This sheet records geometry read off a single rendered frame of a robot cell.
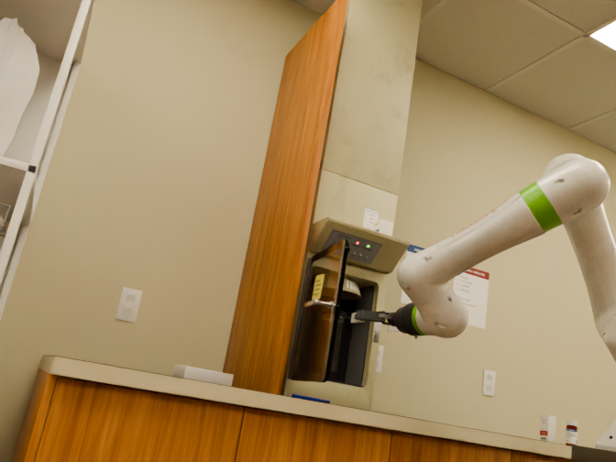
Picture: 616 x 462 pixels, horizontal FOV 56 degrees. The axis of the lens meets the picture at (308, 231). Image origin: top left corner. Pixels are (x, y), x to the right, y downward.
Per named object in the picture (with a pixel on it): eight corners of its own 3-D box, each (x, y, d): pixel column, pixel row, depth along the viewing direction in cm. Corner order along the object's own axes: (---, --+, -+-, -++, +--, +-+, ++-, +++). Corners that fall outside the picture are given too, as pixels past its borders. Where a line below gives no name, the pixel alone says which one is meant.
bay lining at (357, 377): (267, 370, 205) (284, 274, 215) (330, 383, 215) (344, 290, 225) (296, 373, 184) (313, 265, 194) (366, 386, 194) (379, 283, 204)
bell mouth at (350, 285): (302, 291, 211) (305, 276, 212) (345, 301, 218) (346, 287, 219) (325, 285, 195) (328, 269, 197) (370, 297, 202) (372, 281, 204)
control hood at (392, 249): (307, 251, 193) (312, 223, 196) (388, 274, 206) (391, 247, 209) (324, 245, 183) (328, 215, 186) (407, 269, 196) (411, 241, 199)
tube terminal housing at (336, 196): (254, 391, 202) (291, 186, 224) (335, 405, 215) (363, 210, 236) (282, 396, 180) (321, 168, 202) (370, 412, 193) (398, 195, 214)
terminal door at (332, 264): (291, 380, 181) (313, 257, 192) (326, 382, 153) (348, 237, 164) (289, 379, 180) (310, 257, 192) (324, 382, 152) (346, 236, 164)
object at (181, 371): (171, 377, 187) (174, 364, 188) (217, 385, 194) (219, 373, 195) (183, 379, 176) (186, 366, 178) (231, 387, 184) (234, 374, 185)
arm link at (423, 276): (548, 239, 133) (540, 226, 143) (522, 198, 131) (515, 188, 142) (412, 313, 144) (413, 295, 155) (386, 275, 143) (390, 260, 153)
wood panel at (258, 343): (219, 386, 212) (285, 55, 252) (226, 387, 213) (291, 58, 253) (270, 393, 169) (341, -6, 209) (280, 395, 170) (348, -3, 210)
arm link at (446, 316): (459, 346, 142) (485, 319, 147) (432, 305, 140) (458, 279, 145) (423, 347, 154) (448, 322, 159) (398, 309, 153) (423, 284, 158)
